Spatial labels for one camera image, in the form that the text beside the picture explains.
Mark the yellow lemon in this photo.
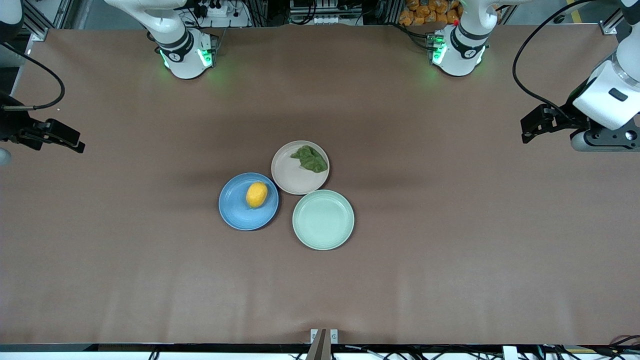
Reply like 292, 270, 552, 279
245, 181, 269, 209

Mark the green lettuce leaf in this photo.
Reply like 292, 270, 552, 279
290, 145, 329, 174

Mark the bag of orange items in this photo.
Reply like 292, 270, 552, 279
398, 0, 461, 27

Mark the blue plate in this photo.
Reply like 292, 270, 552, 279
218, 172, 280, 232

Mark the white power strip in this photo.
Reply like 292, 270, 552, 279
192, 0, 252, 29

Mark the pale green plate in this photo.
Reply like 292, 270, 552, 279
292, 189, 355, 251

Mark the beige plate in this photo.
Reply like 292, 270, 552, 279
271, 140, 330, 196

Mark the white electronics box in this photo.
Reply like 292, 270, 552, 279
289, 0, 372, 27

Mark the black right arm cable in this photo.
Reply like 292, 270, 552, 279
0, 42, 66, 112

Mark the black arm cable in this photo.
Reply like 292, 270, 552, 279
511, 0, 598, 121
0, 42, 66, 112

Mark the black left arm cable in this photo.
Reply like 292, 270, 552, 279
511, 0, 598, 121

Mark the aluminium frame post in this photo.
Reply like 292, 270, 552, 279
22, 0, 67, 42
599, 0, 632, 36

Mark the metal table edge bracket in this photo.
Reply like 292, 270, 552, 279
306, 328, 339, 360

